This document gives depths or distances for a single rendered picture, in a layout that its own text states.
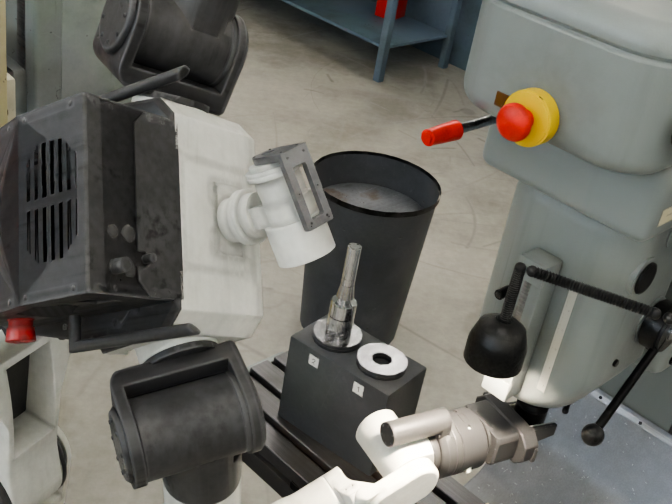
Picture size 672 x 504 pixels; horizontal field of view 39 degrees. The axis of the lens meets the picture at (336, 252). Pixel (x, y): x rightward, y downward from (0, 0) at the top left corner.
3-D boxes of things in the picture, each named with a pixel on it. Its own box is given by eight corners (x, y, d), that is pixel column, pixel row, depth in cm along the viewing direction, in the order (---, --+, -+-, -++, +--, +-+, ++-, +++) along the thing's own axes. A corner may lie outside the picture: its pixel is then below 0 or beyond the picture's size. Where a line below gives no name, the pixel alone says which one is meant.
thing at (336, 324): (320, 333, 170) (325, 306, 167) (331, 321, 174) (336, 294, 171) (344, 343, 169) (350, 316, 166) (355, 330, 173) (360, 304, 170)
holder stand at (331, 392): (369, 478, 170) (389, 390, 160) (276, 415, 180) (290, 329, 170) (407, 446, 178) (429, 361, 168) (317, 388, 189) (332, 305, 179)
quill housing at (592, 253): (566, 444, 126) (643, 236, 110) (448, 362, 138) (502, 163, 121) (638, 392, 139) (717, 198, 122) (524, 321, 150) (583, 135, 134)
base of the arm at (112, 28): (75, 86, 112) (116, 87, 103) (99, -22, 111) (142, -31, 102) (188, 118, 121) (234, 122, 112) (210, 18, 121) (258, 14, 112)
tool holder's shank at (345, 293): (332, 301, 167) (342, 247, 162) (339, 293, 170) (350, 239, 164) (348, 308, 166) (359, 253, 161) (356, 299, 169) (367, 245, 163)
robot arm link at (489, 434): (546, 429, 134) (479, 449, 128) (528, 479, 138) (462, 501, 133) (492, 374, 143) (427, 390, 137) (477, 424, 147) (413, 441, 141)
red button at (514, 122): (518, 149, 97) (528, 113, 95) (487, 134, 100) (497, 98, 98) (537, 143, 99) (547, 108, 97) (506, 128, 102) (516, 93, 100)
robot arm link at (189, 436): (151, 524, 104) (144, 447, 95) (130, 461, 110) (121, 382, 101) (252, 492, 108) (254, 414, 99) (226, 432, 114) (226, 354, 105)
